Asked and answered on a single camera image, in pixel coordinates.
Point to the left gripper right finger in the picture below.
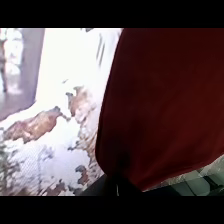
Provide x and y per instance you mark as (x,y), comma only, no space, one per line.
(128,190)

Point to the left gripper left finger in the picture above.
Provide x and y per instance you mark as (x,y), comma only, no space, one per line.
(105,188)

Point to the red T-shirt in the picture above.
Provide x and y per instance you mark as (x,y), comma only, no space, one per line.
(163,100)

